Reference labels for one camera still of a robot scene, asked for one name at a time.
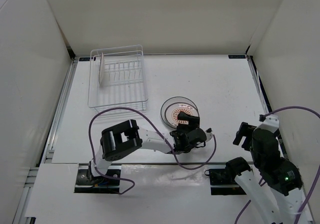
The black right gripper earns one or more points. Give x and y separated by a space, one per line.
245 130

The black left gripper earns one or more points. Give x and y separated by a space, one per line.
194 121

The white plate with dark rim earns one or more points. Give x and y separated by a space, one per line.
176 99

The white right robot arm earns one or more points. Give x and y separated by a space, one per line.
281 175

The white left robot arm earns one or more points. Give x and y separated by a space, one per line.
121 140

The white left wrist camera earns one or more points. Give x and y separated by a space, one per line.
209 135

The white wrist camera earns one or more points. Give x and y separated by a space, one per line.
209 135
269 123

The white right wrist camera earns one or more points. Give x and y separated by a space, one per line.
269 123

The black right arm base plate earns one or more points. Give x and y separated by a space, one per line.
221 184

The white wire dish rack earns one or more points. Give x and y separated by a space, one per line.
123 82

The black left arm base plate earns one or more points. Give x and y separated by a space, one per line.
102 185

